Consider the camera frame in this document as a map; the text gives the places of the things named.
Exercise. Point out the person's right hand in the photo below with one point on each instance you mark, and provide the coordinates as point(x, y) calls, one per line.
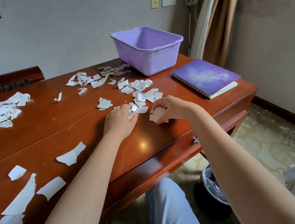
point(175, 108)

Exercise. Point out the person's left hand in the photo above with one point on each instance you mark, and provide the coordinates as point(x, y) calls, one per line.
point(119, 123)

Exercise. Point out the purple spiral notebook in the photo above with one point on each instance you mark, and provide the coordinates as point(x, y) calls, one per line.
point(204, 76)

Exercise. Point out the purple plastic basket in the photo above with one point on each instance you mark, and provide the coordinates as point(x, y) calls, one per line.
point(152, 59)

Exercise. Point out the small round trash bin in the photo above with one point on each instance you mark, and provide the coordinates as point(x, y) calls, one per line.
point(208, 204)

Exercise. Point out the white paper scraps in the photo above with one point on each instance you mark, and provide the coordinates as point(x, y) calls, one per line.
point(19, 199)

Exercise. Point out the person's left forearm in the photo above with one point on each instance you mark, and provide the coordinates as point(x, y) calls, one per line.
point(80, 200)

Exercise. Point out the person's right forearm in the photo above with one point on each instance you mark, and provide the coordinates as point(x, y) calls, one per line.
point(245, 179)

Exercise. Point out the brown wooden desk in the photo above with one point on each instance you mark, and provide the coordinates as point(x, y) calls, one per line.
point(59, 131)

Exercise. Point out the person's blue jeans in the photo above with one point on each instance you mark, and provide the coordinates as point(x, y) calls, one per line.
point(169, 211)

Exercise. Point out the white sheer curtain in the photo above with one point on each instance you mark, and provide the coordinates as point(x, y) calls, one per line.
point(202, 30)

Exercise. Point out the clear plastic bin liner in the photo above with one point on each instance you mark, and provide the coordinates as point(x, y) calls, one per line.
point(214, 185)

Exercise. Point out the brown curtain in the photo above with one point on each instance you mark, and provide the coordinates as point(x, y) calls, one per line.
point(222, 27)

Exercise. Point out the yellow wall plate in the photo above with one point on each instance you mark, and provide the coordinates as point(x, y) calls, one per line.
point(154, 2)

